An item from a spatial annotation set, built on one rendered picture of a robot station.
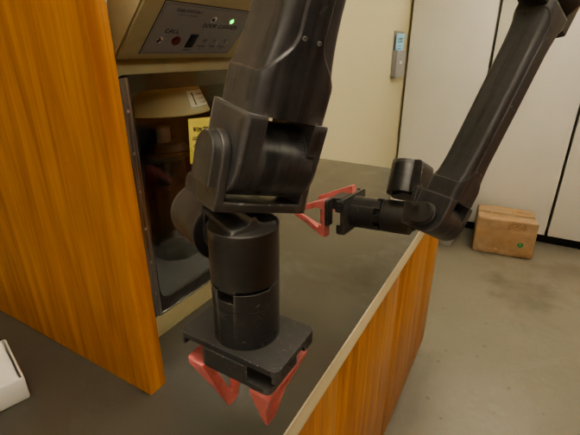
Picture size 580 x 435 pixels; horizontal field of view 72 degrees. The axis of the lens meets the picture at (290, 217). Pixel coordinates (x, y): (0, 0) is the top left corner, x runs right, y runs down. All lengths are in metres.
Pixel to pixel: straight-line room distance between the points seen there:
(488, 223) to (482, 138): 2.67
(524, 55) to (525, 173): 2.90
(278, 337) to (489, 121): 0.46
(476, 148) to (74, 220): 0.58
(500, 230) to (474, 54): 1.32
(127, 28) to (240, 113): 0.33
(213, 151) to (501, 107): 0.50
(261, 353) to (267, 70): 0.22
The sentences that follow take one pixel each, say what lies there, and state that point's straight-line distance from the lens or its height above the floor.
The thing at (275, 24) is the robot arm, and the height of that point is 1.43.
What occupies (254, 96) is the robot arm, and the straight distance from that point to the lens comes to 0.27.
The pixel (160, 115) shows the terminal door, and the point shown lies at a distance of 0.67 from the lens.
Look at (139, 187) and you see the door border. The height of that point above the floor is 1.23.
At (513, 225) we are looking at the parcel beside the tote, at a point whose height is 0.25.
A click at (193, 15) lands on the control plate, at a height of 1.46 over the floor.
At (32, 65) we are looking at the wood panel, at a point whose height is 1.40.
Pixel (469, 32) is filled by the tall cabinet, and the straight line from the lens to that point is 3.51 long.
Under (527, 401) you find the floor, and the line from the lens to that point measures 2.19.
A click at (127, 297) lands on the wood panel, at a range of 0.60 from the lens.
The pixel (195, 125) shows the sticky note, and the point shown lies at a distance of 0.72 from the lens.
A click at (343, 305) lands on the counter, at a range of 0.84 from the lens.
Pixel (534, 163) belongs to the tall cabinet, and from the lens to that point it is 3.57.
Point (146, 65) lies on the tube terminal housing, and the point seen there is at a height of 1.40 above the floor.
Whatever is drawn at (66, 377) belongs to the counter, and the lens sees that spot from 0.77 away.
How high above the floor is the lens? 1.42
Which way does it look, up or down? 23 degrees down
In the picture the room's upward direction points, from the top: straight up
